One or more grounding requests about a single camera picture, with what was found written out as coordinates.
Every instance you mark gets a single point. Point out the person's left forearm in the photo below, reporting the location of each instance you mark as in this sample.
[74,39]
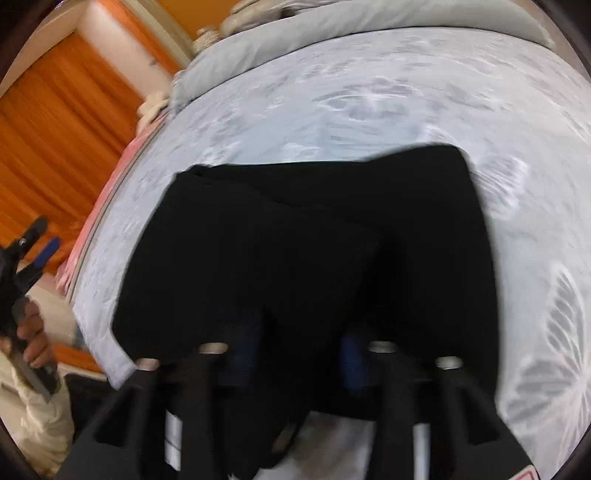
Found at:
[37,429]

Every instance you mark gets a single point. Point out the black pants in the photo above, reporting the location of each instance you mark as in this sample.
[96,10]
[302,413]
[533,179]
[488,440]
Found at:
[323,230]

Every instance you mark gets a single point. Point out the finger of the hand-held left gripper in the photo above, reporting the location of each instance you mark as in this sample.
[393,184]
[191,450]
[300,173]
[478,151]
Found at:
[48,249]
[34,230]

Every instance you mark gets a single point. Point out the white bedside ornament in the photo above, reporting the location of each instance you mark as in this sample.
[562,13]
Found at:
[206,39]

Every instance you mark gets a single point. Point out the pink blanket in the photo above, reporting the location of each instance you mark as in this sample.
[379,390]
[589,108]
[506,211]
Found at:
[106,198]

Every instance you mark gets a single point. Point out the grey duvet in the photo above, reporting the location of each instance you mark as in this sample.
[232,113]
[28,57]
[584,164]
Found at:
[369,18]

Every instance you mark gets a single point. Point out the beige padded headboard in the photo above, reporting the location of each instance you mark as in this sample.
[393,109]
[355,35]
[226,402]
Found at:
[258,9]

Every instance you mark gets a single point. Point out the white flower cushion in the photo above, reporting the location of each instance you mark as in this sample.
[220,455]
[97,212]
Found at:
[152,106]

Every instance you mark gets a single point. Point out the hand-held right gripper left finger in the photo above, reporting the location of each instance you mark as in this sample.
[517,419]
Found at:
[207,392]

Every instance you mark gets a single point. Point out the wide orange curtain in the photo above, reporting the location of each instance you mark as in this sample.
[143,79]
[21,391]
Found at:
[55,138]

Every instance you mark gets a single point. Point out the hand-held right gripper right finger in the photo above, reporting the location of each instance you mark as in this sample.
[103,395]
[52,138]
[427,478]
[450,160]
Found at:
[397,392]

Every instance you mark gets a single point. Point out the narrow orange curtain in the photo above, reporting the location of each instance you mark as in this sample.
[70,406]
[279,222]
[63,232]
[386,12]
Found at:
[138,27]

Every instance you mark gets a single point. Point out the person's left hand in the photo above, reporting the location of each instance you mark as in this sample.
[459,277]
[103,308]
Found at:
[34,332]

